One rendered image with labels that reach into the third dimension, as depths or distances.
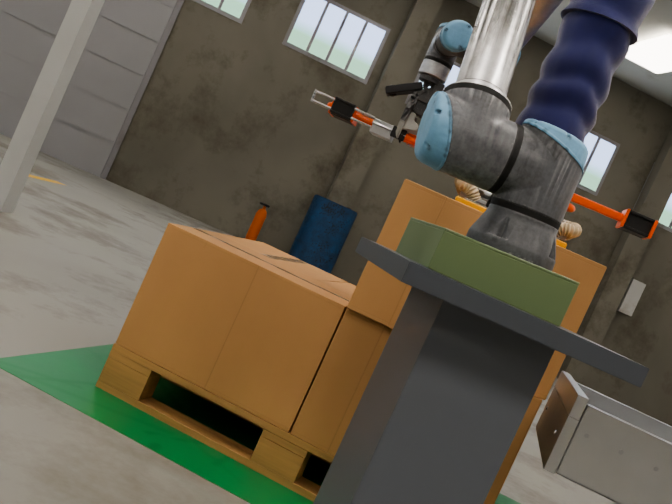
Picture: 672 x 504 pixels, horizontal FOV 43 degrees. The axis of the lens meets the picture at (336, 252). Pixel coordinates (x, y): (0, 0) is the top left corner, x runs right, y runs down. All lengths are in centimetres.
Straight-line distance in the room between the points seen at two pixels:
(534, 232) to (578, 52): 97
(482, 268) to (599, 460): 79
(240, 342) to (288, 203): 848
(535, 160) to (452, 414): 53
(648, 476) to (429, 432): 77
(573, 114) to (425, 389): 116
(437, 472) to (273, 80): 948
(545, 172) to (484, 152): 13
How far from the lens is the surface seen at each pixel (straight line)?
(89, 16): 524
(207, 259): 256
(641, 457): 230
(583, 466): 229
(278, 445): 252
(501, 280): 168
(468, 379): 170
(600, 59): 261
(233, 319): 253
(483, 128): 172
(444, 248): 163
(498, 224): 174
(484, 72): 180
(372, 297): 240
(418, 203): 240
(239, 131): 1091
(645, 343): 1264
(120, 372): 267
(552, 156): 175
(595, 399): 293
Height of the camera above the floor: 77
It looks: 2 degrees down
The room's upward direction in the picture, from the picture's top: 24 degrees clockwise
